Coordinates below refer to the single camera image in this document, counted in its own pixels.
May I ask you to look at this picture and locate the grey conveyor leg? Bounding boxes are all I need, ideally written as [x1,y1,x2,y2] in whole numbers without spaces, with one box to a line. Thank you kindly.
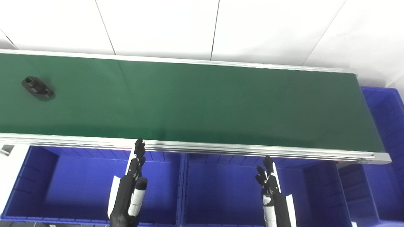
[0,144,15,157]

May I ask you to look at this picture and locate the blue plastic bin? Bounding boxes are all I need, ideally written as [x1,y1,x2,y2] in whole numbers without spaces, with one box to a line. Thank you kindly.
[0,145,185,226]
[181,153,353,227]
[338,86,404,227]

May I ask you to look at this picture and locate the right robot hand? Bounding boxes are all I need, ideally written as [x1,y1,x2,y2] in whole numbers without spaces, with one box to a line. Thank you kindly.
[255,155,297,227]

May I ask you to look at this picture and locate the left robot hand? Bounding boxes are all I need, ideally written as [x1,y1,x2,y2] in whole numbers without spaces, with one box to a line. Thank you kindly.
[107,139,148,227]

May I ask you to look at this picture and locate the black plastic part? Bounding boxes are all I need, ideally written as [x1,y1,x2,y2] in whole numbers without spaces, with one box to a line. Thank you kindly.
[21,76,55,99]

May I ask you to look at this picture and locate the green conveyor belt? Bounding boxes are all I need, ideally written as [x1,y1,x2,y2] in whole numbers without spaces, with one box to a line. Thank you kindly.
[0,49,392,165]
[0,53,386,153]

